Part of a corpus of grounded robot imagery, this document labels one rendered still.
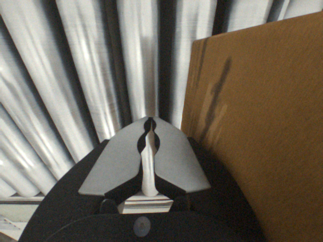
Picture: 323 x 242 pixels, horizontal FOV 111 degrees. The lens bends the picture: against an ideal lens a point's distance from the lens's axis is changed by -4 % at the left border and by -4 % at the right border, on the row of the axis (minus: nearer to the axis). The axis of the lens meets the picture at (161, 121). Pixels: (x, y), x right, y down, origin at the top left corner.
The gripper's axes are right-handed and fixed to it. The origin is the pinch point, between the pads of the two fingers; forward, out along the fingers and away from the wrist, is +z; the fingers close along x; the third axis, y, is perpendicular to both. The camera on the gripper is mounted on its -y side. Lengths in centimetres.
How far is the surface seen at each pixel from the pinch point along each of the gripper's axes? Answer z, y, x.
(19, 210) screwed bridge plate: 5, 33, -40
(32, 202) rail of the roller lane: 5.8, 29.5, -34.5
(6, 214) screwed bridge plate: 5, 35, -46
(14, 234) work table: 5, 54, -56
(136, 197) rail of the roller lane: 5.9, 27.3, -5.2
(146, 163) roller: 5.3, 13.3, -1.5
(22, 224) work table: 5, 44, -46
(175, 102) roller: 6.0, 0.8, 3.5
